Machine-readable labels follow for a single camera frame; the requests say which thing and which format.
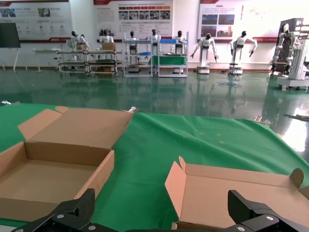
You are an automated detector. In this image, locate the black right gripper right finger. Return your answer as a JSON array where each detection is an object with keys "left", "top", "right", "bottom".
[{"left": 224, "top": 189, "right": 309, "bottom": 232}]

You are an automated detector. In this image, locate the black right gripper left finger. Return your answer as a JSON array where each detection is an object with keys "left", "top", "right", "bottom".
[{"left": 16, "top": 188, "right": 107, "bottom": 232}]

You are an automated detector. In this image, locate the plain cardboard box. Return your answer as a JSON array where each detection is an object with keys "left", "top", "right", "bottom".
[{"left": 165, "top": 156, "right": 309, "bottom": 232}]

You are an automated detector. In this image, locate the cardboard box with round hole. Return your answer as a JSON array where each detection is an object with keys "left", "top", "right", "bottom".
[{"left": 0, "top": 107, "right": 140, "bottom": 222}]

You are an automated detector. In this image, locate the green table cloth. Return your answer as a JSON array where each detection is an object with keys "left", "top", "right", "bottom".
[{"left": 0, "top": 103, "right": 309, "bottom": 232}]

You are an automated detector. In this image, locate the low metal pipe rack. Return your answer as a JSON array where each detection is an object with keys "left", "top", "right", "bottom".
[
  {"left": 86, "top": 49, "right": 119, "bottom": 76},
  {"left": 57, "top": 49, "right": 89, "bottom": 74}
]

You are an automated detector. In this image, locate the tall white shelf rack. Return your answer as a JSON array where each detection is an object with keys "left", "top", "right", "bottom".
[
  {"left": 158, "top": 32, "right": 189, "bottom": 78},
  {"left": 123, "top": 32, "right": 154, "bottom": 77}
]

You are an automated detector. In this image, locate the white table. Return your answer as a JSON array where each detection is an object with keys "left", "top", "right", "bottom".
[{"left": 32, "top": 49, "right": 60, "bottom": 73}]

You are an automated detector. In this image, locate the green storage bin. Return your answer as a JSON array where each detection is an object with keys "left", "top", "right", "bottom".
[{"left": 152, "top": 55, "right": 188, "bottom": 66}]

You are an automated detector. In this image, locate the dark board on white stand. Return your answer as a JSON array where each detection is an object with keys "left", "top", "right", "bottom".
[{"left": 0, "top": 22, "right": 29, "bottom": 73}]

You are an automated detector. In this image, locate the wall poster panel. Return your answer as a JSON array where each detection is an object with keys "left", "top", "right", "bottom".
[
  {"left": 0, "top": 0, "right": 73, "bottom": 44},
  {"left": 93, "top": 0, "right": 174, "bottom": 44},
  {"left": 197, "top": 0, "right": 278, "bottom": 44}
]

